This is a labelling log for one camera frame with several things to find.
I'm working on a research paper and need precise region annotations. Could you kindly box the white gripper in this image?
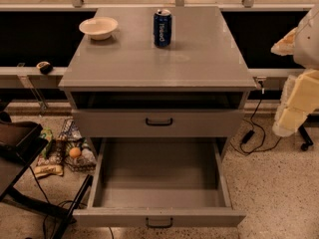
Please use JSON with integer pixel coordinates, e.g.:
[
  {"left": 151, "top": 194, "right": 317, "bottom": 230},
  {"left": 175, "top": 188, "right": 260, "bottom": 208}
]
[{"left": 270, "top": 28, "right": 319, "bottom": 137}]

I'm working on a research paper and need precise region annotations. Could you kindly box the blue pepsi can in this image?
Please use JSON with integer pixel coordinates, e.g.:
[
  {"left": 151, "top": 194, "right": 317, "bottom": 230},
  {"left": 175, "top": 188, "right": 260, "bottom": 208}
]
[{"left": 154, "top": 9, "right": 172, "bottom": 48}]

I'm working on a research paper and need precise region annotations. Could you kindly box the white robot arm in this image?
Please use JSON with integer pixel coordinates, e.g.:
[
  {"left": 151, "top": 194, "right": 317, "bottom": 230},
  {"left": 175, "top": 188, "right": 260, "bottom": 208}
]
[{"left": 271, "top": 5, "right": 319, "bottom": 137}]

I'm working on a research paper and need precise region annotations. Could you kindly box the grey drawer cabinet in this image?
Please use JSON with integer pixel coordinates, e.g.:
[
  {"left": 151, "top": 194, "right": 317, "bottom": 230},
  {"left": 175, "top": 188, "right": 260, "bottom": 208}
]
[{"left": 58, "top": 6, "right": 258, "bottom": 142}]

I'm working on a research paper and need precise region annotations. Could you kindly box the black wheeled stand leg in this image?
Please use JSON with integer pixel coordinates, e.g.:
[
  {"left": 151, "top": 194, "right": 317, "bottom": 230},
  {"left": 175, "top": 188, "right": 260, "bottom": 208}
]
[{"left": 298, "top": 117, "right": 313, "bottom": 151}]

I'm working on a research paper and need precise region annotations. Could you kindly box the white bowl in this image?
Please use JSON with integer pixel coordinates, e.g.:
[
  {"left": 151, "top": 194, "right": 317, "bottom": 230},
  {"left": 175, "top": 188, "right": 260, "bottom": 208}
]
[{"left": 79, "top": 17, "right": 119, "bottom": 41}]

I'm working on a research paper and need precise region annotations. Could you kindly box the orange fruit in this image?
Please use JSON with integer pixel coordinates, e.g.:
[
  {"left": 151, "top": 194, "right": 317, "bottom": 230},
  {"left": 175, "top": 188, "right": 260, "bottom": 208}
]
[{"left": 69, "top": 147, "right": 82, "bottom": 158}]

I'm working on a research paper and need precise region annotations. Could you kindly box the snack bag on floor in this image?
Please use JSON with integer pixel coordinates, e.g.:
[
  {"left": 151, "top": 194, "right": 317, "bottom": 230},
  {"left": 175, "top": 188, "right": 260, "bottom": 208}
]
[{"left": 34, "top": 128, "right": 65, "bottom": 178}]

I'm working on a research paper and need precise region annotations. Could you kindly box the dark side table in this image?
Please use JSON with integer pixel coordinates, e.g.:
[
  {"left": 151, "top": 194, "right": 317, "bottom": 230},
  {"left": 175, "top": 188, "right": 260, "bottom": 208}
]
[{"left": 0, "top": 112, "right": 93, "bottom": 239}]

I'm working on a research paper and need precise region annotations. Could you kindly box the black power adapter cable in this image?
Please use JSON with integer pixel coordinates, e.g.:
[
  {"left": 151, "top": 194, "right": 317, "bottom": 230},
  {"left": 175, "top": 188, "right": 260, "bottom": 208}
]
[{"left": 229, "top": 80, "right": 283, "bottom": 156}]

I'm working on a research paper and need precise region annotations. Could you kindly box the wire basket with snacks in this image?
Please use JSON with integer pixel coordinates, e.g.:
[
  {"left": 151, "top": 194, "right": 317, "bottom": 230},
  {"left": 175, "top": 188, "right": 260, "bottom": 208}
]
[{"left": 59, "top": 119, "right": 97, "bottom": 172}]

